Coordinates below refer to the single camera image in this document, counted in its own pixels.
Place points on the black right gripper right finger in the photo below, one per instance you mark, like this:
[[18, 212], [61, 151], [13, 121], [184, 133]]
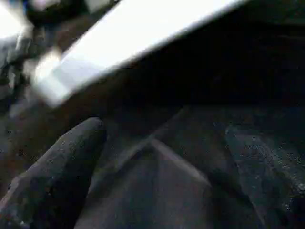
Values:
[[271, 176]]

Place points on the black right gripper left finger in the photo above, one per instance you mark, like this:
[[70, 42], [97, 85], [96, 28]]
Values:
[[52, 181]]

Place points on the black plastic mat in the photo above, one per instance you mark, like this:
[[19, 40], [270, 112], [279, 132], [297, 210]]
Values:
[[190, 143]]

